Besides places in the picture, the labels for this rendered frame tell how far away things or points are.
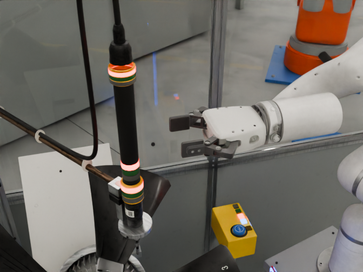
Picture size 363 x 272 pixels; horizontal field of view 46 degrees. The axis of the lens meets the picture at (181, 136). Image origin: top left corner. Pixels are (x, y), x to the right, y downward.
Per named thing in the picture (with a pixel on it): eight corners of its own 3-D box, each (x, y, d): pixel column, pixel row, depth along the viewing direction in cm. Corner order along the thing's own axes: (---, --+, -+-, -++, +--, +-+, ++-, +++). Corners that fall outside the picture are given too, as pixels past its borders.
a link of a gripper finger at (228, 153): (247, 157, 75) (216, 160, 75) (236, 133, 82) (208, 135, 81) (248, 152, 75) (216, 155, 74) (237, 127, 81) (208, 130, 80)
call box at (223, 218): (210, 228, 153) (211, 206, 147) (236, 223, 155) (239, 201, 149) (226, 263, 141) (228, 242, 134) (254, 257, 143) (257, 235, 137)
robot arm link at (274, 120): (280, 152, 82) (266, 155, 82) (261, 128, 89) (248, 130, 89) (287, 115, 78) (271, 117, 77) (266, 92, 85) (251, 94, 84)
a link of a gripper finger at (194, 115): (222, 130, 84) (197, 137, 82) (211, 119, 87) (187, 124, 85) (223, 119, 82) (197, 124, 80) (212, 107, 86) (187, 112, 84)
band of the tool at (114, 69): (104, 82, 70) (102, 66, 68) (123, 73, 73) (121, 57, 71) (122, 90, 68) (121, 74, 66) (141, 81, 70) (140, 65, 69)
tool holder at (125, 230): (105, 224, 90) (99, 188, 84) (128, 205, 94) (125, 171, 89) (135, 245, 85) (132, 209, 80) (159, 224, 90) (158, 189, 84)
